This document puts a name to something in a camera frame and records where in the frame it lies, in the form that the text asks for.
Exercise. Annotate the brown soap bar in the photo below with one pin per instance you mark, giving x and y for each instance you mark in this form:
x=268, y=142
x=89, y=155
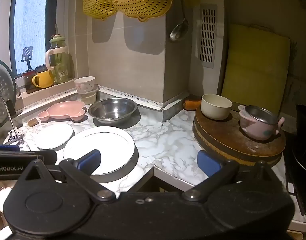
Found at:
x=33, y=122

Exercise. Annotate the large steel bowl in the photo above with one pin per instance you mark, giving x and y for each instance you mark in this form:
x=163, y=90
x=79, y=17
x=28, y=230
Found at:
x=112, y=111

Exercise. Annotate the cream bowl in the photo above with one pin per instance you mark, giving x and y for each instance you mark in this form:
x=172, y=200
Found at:
x=216, y=107

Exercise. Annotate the chrome faucet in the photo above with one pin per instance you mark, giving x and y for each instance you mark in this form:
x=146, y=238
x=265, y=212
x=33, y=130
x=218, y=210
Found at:
x=14, y=130

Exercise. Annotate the pink divided plate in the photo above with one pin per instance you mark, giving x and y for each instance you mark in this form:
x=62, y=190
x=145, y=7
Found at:
x=65, y=110

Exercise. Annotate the pink patterned plate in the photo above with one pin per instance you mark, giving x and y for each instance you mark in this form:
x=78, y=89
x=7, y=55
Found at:
x=255, y=131

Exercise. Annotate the dark jar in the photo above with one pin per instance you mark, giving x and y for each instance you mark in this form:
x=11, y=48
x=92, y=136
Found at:
x=29, y=82

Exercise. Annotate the yellow cutting board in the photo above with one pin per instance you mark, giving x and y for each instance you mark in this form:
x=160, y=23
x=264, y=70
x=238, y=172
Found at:
x=255, y=67

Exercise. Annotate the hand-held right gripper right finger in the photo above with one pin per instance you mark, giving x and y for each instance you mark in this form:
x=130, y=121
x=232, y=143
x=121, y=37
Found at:
x=208, y=163

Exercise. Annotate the metal ladle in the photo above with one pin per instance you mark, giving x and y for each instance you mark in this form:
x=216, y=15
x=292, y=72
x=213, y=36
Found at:
x=179, y=31

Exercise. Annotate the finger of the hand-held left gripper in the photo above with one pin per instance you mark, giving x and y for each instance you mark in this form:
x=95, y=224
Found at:
x=50, y=158

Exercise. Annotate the metal strainer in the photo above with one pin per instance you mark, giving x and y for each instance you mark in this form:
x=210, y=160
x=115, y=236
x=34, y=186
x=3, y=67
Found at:
x=2, y=90

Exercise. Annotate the round wooden chopping board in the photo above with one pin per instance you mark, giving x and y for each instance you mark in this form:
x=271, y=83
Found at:
x=225, y=140

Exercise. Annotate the floral ceramic bowl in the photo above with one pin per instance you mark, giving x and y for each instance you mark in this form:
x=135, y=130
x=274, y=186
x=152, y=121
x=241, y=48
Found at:
x=84, y=83

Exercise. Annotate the white wall vent grille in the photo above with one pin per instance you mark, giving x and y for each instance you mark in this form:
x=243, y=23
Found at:
x=208, y=37

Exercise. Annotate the green glass jar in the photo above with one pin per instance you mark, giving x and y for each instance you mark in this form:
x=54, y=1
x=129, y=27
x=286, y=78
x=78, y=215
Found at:
x=60, y=62

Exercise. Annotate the small white plate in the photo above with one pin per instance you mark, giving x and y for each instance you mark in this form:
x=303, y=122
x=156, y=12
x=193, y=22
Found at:
x=54, y=136

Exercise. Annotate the clear plastic container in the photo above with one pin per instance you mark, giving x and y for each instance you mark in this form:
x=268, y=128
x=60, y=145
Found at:
x=89, y=97

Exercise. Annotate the large white plate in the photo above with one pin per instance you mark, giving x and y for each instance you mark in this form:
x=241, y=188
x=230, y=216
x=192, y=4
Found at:
x=102, y=145

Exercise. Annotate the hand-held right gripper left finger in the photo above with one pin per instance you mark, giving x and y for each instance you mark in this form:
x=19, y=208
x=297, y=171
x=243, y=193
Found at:
x=89, y=161

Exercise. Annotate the phone stand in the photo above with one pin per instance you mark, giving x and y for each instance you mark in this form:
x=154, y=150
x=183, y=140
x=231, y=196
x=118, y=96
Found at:
x=27, y=55

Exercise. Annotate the orange scrubbing sponge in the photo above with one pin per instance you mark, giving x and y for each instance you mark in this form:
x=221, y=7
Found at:
x=191, y=103

